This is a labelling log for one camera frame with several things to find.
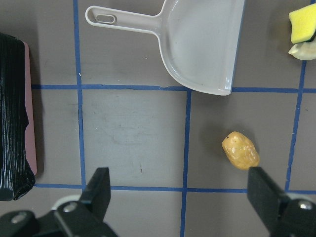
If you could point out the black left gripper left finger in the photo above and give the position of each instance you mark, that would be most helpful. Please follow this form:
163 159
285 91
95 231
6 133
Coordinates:
84 217

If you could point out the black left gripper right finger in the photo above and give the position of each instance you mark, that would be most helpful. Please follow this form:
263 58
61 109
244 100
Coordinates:
284 215

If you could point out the beige plastic dustpan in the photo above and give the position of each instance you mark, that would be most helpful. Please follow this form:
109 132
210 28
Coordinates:
198 39

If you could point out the bin with black bag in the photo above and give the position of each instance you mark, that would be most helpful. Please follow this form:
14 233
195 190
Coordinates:
16 176

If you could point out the yellow potato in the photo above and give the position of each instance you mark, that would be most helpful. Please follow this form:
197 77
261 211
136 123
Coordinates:
240 151

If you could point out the yellow sponge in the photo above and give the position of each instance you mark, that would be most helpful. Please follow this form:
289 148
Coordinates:
303 23

